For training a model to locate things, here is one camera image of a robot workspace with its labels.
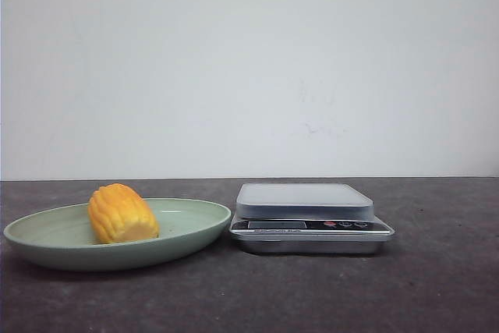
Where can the yellow corn cob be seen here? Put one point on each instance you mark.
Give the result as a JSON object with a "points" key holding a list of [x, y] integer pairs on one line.
{"points": [[119, 214]]}

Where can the silver digital kitchen scale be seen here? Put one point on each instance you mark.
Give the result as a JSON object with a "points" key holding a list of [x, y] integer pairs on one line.
{"points": [[308, 217]]}

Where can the light green oval plate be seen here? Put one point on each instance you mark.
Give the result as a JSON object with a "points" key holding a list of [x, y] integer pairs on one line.
{"points": [[62, 238]]}

